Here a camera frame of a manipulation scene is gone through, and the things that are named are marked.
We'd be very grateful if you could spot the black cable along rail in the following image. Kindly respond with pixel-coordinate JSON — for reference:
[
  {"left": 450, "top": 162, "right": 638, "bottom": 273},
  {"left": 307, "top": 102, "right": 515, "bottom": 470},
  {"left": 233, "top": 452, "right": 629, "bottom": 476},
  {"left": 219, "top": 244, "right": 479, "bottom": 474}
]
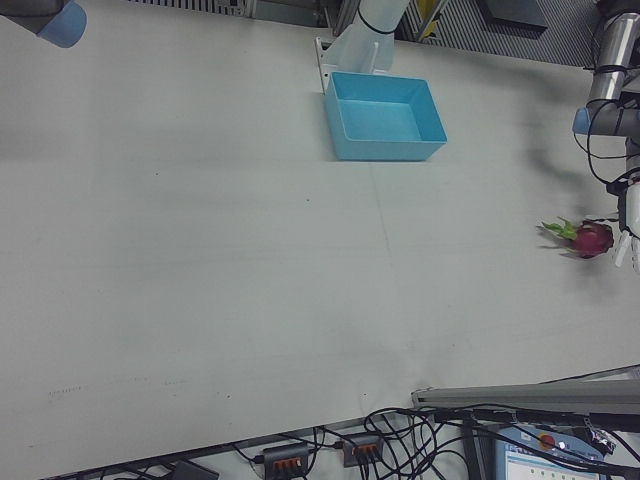
[{"left": 432, "top": 407, "right": 640, "bottom": 431}]

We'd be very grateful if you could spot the robot teach pendant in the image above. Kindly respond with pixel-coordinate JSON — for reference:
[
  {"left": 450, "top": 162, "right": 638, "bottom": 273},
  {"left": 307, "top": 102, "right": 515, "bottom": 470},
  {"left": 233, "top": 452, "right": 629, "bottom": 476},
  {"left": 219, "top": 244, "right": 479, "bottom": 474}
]
[{"left": 494, "top": 424, "right": 609, "bottom": 480}]

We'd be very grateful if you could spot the white robot mount stand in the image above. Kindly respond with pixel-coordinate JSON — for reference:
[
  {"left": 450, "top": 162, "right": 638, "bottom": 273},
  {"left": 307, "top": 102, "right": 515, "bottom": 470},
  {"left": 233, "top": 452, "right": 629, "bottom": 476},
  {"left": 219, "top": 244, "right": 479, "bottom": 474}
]
[{"left": 313, "top": 0, "right": 412, "bottom": 95}]

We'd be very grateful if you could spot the red dragon fruit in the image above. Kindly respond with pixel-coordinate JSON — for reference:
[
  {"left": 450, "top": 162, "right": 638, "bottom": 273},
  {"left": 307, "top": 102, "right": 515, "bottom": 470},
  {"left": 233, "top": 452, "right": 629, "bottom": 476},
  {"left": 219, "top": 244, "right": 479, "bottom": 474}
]
[{"left": 537, "top": 216, "right": 615, "bottom": 260}]

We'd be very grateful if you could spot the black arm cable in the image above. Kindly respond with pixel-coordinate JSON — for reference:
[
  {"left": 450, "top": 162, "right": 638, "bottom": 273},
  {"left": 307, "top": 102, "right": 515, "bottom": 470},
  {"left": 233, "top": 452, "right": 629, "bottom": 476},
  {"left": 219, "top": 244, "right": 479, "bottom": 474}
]
[{"left": 573, "top": 19, "right": 636, "bottom": 186}]

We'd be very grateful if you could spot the grey ribbed panel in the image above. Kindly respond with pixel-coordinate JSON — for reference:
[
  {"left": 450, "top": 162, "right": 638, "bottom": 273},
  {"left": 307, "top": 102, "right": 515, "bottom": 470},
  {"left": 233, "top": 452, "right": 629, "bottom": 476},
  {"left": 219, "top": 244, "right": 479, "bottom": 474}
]
[{"left": 399, "top": 0, "right": 609, "bottom": 69}]

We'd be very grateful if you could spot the grey usb hub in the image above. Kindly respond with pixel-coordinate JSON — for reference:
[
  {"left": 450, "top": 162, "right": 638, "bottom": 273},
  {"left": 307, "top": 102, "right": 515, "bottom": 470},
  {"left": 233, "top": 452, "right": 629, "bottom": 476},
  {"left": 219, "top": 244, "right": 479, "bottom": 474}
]
[
  {"left": 342, "top": 432, "right": 384, "bottom": 469},
  {"left": 262, "top": 442, "right": 311, "bottom": 476}
]

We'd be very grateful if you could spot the yellow black bracket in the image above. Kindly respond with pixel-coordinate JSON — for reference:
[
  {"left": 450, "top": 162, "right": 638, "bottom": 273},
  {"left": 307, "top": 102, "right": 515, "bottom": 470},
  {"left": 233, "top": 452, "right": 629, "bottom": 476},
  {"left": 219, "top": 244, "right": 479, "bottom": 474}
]
[{"left": 417, "top": 0, "right": 449, "bottom": 41}]

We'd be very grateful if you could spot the light blue plastic bin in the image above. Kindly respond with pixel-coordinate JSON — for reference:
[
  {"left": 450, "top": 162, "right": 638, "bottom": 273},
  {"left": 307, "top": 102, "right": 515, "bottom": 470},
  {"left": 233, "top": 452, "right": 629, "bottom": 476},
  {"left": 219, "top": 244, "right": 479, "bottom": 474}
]
[{"left": 323, "top": 70, "right": 448, "bottom": 163}]

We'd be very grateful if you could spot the black box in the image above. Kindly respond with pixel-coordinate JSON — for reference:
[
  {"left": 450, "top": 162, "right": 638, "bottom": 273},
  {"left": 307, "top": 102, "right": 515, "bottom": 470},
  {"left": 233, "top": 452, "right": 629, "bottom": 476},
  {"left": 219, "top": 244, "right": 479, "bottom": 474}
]
[{"left": 482, "top": 0, "right": 549, "bottom": 36}]

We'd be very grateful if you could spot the black cable tangle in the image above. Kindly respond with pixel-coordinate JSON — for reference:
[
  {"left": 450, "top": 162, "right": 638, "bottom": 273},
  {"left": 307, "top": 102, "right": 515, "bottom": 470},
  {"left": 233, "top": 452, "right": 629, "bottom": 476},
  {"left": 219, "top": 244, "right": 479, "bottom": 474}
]
[{"left": 362, "top": 405, "right": 469, "bottom": 480}]

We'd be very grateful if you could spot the aluminium profile rail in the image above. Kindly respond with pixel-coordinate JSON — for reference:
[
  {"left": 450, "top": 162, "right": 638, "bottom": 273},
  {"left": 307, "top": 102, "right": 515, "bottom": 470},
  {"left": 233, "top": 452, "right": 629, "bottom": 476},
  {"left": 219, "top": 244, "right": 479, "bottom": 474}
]
[{"left": 410, "top": 367, "right": 640, "bottom": 431}]

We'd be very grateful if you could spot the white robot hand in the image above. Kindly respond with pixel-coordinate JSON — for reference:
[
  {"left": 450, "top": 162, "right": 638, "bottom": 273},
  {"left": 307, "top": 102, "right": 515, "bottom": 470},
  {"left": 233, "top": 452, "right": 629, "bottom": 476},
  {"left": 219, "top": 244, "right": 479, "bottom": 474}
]
[{"left": 612, "top": 182, "right": 640, "bottom": 274}]

